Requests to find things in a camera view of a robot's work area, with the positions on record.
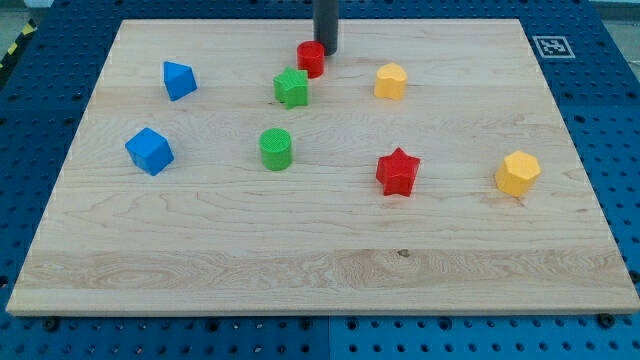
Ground red cylinder block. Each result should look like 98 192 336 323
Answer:
296 41 325 79

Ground blue triangle block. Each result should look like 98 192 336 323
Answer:
163 61 197 101

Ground green cylinder block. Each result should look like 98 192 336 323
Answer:
259 128 293 171

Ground red star block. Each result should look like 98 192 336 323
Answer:
376 147 421 197

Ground green star block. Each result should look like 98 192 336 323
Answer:
273 67 308 110

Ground light wooden board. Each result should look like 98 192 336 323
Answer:
7 19 639 317

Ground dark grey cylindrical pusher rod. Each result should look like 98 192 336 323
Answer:
312 0 339 56

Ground blue cube block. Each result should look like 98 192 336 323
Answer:
125 127 174 176

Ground yellow hexagon block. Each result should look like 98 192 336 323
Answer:
494 151 542 197

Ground white fiducial marker tag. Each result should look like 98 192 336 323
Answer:
532 35 575 59

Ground yellow black hazard tape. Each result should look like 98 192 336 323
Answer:
1 18 38 71

